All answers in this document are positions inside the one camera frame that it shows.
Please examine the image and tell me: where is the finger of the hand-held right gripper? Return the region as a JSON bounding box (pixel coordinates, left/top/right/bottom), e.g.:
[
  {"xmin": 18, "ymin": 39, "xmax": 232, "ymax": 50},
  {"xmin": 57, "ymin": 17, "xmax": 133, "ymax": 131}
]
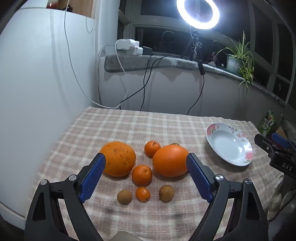
[
  {"xmin": 254, "ymin": 134, "xmax": 279, "ymax": 156},
  {"xmin": 271, "ymin": 132, "xmax": 290, "ymax": 149}
]

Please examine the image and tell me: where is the pink plaid tablecloth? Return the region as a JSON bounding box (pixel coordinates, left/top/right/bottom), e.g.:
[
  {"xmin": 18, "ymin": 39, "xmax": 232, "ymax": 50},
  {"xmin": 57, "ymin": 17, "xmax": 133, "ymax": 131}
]
[{"xmin": 28, "ymin": 106, "xmax": 285, "ymax": 241}]

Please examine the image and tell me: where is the white ring light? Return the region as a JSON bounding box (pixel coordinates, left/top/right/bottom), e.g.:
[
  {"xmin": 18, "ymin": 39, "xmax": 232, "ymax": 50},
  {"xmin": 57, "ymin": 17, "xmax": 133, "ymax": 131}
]
[{"xmin": 177, "ymin": 0, "xmax": 220, "ymax": 30}]

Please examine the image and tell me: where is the window frame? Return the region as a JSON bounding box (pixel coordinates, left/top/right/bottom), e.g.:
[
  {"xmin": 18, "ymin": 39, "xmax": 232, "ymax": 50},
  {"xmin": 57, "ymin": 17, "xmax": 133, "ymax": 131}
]
[{"xmin": 117, "ymin": 0, "xmax": 296, "ymax": 107}]

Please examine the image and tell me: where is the medium mandarin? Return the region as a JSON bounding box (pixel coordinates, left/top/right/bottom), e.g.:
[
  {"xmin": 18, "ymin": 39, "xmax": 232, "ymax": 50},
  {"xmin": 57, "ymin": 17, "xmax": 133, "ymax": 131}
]
[
  {"xmin": 132, "ymin": 164, "xmax": 153, "ymax": 187},
  {"xmin": 144, "ymin": 140, "xmax": 161, "ymax": 157}
]

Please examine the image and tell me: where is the small brown round fruit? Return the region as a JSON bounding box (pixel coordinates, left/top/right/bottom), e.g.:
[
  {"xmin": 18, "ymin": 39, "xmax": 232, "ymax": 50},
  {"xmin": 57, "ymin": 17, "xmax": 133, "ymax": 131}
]
[
  {"xmin": 159, "ymin": 185, "xmax": 175, "ymax": 202},
  {"xmin": 117, "ymin": 189, "xmax": 133, "ymax": 205}
]

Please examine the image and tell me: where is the floral white plate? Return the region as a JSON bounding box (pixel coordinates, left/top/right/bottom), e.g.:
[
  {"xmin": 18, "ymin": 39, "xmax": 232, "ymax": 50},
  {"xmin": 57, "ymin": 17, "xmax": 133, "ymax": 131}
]
[{"xmin": 206, "ymin": 123, "xmax": 253, "ymax": 167}]

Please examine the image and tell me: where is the black ring light cable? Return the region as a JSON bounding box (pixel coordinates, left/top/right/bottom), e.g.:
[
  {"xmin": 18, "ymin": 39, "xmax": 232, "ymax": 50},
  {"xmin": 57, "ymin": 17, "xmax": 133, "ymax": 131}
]
[{"xmin": 186, "ymin": 24, "xmax": 205, "ymax": 115}]

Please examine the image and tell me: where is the black light tripod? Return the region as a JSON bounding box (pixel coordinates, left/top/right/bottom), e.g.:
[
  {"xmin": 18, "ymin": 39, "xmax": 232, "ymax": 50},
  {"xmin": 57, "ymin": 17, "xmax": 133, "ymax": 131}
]
[{"xmin": 181, "ymin": 30, "xmax": 204, "ymax": 62}]

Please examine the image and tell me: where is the white cable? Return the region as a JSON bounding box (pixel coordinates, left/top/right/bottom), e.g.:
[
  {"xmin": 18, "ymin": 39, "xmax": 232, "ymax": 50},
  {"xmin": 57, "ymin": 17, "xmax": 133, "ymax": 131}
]
[{"xmin": 63, "ymin": 0, "xmax": 129, "ymax": 109}]

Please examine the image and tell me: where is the large spotted orange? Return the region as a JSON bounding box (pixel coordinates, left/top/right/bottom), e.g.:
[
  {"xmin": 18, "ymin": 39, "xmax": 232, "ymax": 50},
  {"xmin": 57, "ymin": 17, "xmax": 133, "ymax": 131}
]
[{"xmin": 99, "ymin": 141, "xmax": 136, "ymax": 177}]

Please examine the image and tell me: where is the grey windowsill cloth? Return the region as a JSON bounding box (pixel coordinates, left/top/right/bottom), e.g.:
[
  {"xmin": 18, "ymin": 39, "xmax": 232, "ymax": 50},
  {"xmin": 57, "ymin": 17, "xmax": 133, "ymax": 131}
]
[{"xmin": 104, "ymin": 54, "xmax": 288, "ymax": 107}]

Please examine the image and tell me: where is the potted spider plant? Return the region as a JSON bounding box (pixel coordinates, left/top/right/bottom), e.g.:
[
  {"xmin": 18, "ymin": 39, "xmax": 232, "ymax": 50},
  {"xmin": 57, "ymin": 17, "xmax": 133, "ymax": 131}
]
[{"xmin": 213, "ymin": 31, "xmax": 256, "ymax": 94}]

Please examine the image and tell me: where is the white refrigerator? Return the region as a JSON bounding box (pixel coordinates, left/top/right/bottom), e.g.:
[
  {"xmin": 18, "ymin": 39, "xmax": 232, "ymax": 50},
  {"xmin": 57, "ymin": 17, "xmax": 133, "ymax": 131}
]
[{"xmin": 0, "ymin": 7, "xmax": 100, "ymax": 219}]

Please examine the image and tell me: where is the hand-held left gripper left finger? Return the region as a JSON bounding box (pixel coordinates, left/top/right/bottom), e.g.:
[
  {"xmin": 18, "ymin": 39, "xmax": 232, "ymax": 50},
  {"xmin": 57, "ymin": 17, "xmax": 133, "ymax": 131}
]
[{"xmin": 24, "ymin": 152, "xmax": 107, "ymax": 241}]

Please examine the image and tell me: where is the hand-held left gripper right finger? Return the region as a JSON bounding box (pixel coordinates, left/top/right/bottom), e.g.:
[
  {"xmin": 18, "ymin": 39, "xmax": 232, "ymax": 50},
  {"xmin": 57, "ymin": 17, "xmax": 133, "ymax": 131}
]
[{"xmin": 186, "ymin": 152, "xmax": 270, "ymax": 241}]

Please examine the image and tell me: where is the white plastic bag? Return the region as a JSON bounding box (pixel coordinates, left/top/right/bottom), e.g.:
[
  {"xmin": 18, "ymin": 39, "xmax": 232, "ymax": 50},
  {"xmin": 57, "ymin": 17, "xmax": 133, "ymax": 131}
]
[{"xmin": 267, "ymin": 175, "xmax": 296, "ymax": 221}]

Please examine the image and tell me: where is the green packet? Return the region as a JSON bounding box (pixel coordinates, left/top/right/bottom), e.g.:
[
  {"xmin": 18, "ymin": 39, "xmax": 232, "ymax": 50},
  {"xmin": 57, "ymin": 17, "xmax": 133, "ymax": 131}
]
[{"xmin": 258, "ymin": 110, "xmax": 277, "ymax": 138}]

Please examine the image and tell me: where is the small mandarin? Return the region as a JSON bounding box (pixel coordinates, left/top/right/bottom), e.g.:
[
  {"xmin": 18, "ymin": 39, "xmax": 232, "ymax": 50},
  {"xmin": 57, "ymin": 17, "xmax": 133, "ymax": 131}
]
[{"xmin": 135, "ymin": 186, "xmax": 151, "ymax": 202}]

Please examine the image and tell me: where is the small purple potted plant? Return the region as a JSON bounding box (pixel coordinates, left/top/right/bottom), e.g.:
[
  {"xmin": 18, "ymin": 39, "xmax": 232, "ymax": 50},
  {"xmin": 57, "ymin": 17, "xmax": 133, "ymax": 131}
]
[{"xmin": 211, "ymin": 52, "xmax": 226, "ymax": 67}]

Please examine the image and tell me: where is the large smooth orange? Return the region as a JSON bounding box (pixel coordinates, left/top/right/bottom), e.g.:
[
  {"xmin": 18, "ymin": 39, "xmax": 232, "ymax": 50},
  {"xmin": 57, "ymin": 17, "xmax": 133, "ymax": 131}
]
[{"xmin": 152, "ymin": 145, "xmax": 189, "ymax": 178}]

